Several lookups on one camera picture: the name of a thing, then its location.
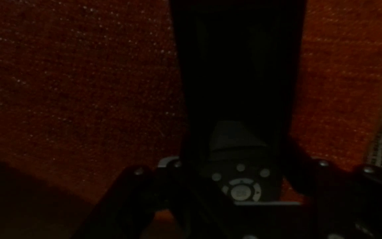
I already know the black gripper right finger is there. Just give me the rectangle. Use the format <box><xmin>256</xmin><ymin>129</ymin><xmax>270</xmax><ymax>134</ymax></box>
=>
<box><xmin>283</xmin><ymin>151</ymin><xmax>382</xmax><ymax>239</ymax></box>

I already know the orange blanket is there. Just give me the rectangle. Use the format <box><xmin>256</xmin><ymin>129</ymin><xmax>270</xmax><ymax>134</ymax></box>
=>
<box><xmin>0</xmin><ymin>0</ymin><xmax>382</xmax><ymax>239</ymax></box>

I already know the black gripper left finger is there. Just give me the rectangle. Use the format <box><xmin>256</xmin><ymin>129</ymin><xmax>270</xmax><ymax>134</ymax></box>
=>
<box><xmin>72</xmin><ymin>158</ymin><xmax>194</xmax><ymax>239</ymax></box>

